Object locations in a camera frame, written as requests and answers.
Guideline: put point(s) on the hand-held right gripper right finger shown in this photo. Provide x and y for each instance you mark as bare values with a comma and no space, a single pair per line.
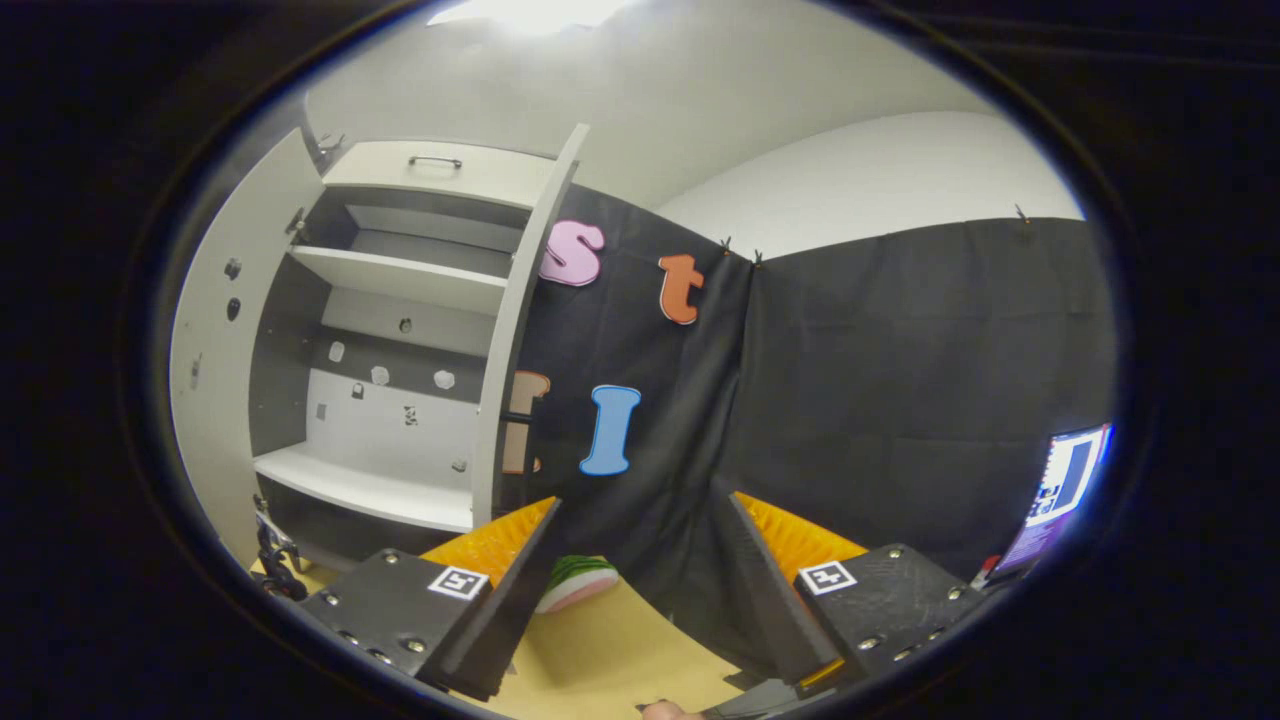
775,600

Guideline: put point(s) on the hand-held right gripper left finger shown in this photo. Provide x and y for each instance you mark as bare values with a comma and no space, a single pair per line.
500,610

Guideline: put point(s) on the watermelon slice coaster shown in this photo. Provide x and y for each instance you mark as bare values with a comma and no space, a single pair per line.
580,585

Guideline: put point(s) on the white and grey cabinet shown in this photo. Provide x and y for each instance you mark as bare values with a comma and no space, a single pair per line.
400,280

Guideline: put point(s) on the metal door hinge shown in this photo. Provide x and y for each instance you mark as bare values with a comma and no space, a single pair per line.
297,223
328,150

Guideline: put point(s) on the black backdrop cloth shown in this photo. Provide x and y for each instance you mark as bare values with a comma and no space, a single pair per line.
880,400

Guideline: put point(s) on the computer monitor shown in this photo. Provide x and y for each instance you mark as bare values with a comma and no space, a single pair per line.
1065,490

